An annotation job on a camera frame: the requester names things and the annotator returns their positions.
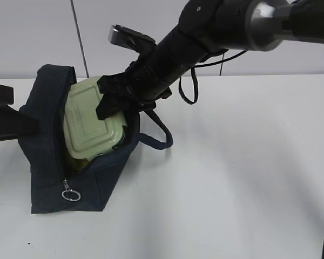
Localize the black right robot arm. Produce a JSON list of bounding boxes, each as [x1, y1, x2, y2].
[[96, 1, 324, 120]]

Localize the metal zipper pull ring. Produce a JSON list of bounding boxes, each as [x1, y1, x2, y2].
[[61, 179, 81, 202]]

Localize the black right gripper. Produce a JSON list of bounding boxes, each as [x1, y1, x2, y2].
[[96, 60, 172, 119]]

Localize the dark navy fabric lunch bag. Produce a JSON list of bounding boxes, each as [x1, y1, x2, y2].
[[18, 64, 173, 214]]

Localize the green lidded glass lunch box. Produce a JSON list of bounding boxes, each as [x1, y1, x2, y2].
[[63, 76, 127, 171]]

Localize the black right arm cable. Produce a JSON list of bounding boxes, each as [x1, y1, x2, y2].
[[178, 48, 249, 104]]

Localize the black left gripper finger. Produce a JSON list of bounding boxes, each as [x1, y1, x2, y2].
[[0, 84, 38, 142]]

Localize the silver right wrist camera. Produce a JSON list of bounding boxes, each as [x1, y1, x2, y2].
[[109, 24, 156, 54]]

